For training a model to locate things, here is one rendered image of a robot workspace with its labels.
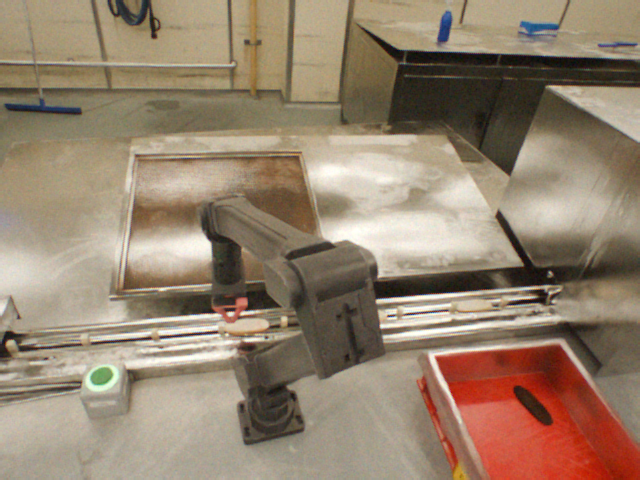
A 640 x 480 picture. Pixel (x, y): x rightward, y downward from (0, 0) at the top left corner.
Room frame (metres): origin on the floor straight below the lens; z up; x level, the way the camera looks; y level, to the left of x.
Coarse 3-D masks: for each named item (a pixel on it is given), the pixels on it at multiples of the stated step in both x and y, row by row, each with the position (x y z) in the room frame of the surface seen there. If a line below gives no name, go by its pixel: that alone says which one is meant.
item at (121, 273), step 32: (160, 160) 1.16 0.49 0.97; (224, 160) 1.21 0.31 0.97; (256, 160) 1.23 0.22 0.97; (288, 160) 1.25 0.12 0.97; (224, 192) 1.07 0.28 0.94; (256, 192) 1.09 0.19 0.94; (128, 224) 0.90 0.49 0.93; (320, 224) 0.99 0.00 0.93; (128, 256) 0.80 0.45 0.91; (160, 256) 0.82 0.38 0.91; (192, 256) 0.83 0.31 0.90; (128, 288) 0.71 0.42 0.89; (160, 288) 0.72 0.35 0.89; (192, 288) 0.73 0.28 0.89
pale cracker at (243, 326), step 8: (240, 320) 0.68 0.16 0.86; (248, 320) 0.68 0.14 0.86; (256, 320) 0.69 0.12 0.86; (264, 320) 0.69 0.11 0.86; (224, 328) 0.66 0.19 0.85; (232, 328) 0.66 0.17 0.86; (240, 328) 0.66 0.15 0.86; (248, 328) 0.66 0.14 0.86; (256, 328) 0.67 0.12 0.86; (264, 328) 0.67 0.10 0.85
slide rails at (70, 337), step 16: (416, 304) 0.80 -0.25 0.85; (432, 304) 0.81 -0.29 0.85; (448, 304) 0.82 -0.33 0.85; (528, 304) 0.85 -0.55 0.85; (544, 304) 0.85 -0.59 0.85; (224, 320) 0.68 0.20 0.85; (272, 320) 0.70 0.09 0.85; (288, 320) 0.71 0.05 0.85; (384, 320) 0.74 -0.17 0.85; (48, 336) 0.59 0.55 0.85; (64, 336) 0.59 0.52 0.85; (80, 336) 0.60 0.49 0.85; (96, 336) 0.60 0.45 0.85; (112, 336) 0.61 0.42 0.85; (192, 336) 0.63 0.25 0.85; (208, 336) 0.63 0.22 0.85; (224, 336) 0.64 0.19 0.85; (16, 352) 0.54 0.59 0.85; (32, 352) 0.54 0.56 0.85; (48, 352) 0.55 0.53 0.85
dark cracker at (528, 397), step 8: (520, 392) 0.59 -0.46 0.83; (528, 392) 0.59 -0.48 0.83; (520, 400) 0.57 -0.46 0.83; (528, 400) 0.57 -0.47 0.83; (536, 400) 0.57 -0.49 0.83; (528, 408) 0.55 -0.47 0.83; (536, 408) 0.55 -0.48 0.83; (544, 408) 0.55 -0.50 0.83; (536, 416) 0.54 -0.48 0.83; (544, 416) 0.54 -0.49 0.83; (544, 424) 0.52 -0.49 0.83
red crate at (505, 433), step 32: (448, 384) 0.60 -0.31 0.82; (480, 384) 0.60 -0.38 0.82; (512, 384) 0.61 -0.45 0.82; (544, 384) 0.62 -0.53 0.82; (480, 416) 0.53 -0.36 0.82; (512, 416) 0.53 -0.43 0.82; (448, 448) 0.44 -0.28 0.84; (480, 448) 0.46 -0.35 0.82; (512, 448) 0.46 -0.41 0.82; (544, 448) 0.47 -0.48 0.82; (576, 448) 0.48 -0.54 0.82
